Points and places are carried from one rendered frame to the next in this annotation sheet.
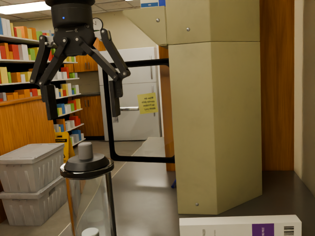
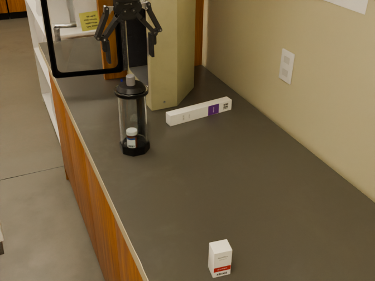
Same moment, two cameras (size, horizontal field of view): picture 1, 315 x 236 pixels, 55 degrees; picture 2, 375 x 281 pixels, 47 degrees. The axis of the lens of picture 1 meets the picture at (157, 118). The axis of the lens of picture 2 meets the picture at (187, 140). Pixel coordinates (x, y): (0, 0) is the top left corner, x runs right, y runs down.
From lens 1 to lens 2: 98 cm
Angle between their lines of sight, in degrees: 40
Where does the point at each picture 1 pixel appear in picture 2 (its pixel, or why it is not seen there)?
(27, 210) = not seen: outside the picture
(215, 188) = (176, 88)
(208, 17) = not seen: outside the picture
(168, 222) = (151, 117)
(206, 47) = not seen: outside the picture
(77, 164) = (134, 89)
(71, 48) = (127, 15)
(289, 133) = (199, 37)
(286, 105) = (197, 14)
